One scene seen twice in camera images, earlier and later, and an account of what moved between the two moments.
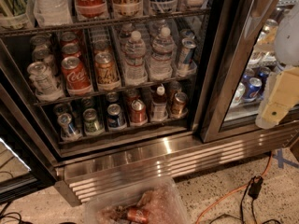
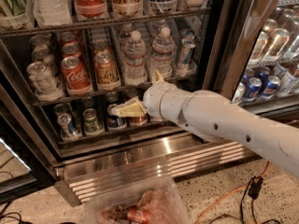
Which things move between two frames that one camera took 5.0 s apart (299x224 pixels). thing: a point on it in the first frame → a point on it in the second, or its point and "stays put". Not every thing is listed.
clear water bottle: (135, 61) stays put
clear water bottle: (161, 63) stays put
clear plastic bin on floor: (155, 203) stays put
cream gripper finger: (281, 95) → (132, 107)
